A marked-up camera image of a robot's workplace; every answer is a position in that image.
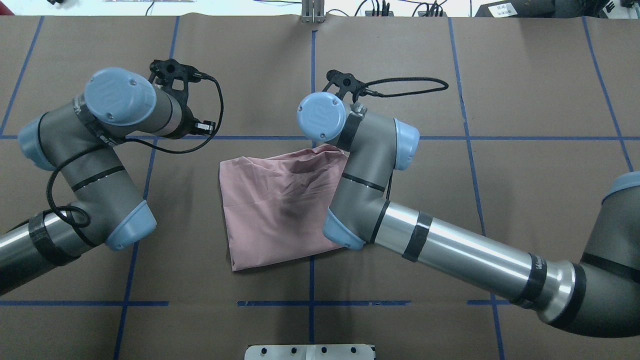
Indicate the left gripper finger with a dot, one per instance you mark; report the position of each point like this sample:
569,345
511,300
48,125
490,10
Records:
207,128

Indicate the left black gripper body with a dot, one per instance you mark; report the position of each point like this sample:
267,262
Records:
184,127

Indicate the pink Snoopy t-shirt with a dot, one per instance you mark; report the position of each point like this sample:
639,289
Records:
274,208

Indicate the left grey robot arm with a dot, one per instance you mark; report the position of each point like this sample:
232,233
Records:
92,200

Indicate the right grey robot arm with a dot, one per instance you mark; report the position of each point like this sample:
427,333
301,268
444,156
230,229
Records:
597,296

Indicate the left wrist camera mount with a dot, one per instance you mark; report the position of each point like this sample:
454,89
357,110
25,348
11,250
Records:
173,78

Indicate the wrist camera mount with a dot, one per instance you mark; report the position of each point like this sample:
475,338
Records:
345,83
173,78

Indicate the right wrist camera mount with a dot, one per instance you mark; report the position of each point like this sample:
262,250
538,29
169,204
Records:
345,83

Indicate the aluminium frame post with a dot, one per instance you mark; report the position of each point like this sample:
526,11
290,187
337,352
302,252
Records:
313,11

